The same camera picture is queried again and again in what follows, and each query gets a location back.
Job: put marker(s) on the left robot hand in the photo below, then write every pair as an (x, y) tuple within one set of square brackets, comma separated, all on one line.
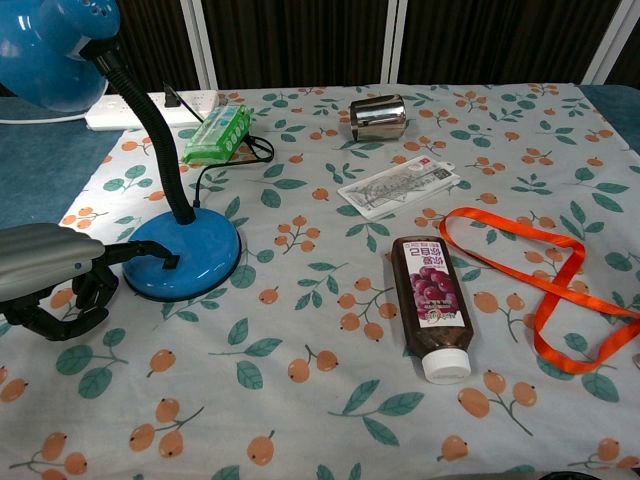
[(40, 260)]

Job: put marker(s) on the blue desk lamp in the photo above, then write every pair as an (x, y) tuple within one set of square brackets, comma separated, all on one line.
[(185, 250)]

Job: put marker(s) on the white power strip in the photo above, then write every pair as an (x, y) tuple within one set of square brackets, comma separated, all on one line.
[(125, 109)]

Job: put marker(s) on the black power plug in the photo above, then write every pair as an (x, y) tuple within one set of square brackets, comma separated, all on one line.
[(171, 98)]

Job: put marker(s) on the green wet wipes pack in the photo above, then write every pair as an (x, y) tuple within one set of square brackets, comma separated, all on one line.
[(218, 134)]

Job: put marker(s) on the floral fruit print tablecloth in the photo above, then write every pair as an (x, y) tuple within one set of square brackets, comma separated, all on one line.
[(320, 350)]

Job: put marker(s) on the white printed flat package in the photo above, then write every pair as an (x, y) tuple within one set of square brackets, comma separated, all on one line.
[(395, 185)]

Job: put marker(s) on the shiny metal cup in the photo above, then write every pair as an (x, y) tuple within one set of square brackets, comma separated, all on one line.
[(377, 118)]

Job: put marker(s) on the brown grape juice bottle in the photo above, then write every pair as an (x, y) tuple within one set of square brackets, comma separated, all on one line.
[(434, 300)]

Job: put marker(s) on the orange satin ribbon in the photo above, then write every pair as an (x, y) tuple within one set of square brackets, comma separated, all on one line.
[(560, 280)]

